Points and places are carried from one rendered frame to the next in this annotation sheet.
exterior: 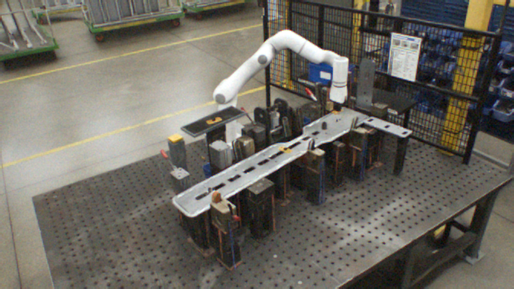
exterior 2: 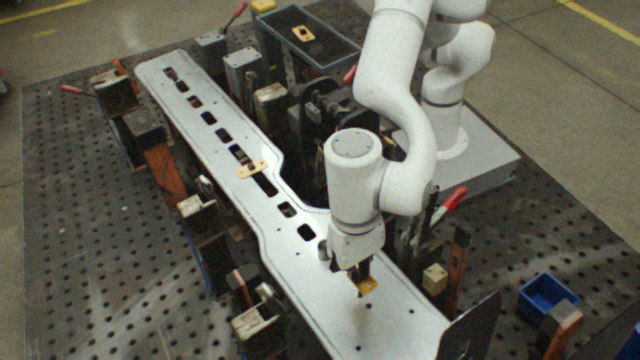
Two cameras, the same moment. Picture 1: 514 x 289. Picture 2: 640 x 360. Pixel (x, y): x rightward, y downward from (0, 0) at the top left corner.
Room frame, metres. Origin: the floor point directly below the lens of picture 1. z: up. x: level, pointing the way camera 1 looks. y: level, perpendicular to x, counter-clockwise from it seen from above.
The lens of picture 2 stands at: (2.31, -1.04, 1.90)
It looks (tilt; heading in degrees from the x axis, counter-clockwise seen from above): 45 degrees down; 102
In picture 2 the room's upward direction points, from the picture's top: 7 degrees counter-clockwise
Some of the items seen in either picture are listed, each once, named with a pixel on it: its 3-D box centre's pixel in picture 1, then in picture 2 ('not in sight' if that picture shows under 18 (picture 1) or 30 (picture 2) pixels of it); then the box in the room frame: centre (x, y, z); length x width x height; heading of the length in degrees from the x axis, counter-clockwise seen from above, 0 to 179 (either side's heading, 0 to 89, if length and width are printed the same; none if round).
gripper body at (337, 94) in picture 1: (339, 91); (356, 233); (2.24, -0.50, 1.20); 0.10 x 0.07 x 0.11; 41
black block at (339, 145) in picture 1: (338, 164); (254, 310); (1.99, -0.46, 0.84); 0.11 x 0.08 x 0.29; 41
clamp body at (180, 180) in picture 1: (184, 200); (221, 82); (1.68, 0.41, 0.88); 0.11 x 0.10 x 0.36; 41
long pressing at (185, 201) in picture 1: (284, 152); (246, 167); (1.92, -0.14, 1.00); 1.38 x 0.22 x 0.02; 131
